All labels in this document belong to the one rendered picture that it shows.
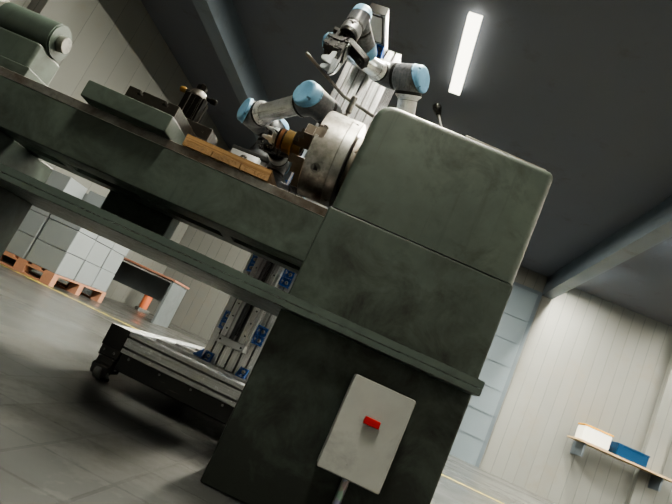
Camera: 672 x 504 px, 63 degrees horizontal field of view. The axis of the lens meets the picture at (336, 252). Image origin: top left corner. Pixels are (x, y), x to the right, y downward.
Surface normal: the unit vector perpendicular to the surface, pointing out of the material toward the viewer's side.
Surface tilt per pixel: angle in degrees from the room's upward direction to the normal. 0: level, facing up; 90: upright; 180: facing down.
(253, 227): 90
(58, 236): 90
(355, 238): 90
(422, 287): 90
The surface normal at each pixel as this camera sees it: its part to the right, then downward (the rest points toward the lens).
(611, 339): -0.07, -0.25
